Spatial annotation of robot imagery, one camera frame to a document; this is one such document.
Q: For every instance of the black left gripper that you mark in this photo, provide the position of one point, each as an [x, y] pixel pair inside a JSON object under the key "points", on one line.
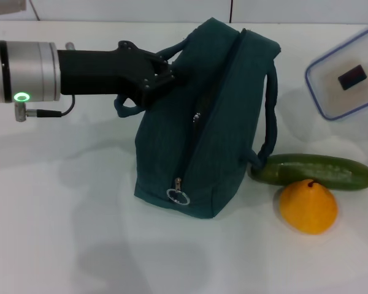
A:
{"points": [[104, 72]]}

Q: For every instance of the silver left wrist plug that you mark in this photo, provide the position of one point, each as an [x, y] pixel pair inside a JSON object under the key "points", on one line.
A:
{"points": [[70, 46]]}

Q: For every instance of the yellow orange pear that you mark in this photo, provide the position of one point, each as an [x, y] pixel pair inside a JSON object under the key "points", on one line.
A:
{"points": [[308, 208]]}

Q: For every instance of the clear container with blue rim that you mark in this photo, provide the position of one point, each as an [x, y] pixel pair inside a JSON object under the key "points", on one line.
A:
{"points": [[334, 95]]}

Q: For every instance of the teal fabric zipper bag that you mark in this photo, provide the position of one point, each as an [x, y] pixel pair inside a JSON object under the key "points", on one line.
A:
{"points": [[233, 122]]}

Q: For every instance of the small dark square block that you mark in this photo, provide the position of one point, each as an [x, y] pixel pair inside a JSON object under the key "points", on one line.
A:
{"points": [[352, 77]]}

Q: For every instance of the green cucumber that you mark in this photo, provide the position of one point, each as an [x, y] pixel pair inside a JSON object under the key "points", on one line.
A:
{"points": [[325, 171]]}

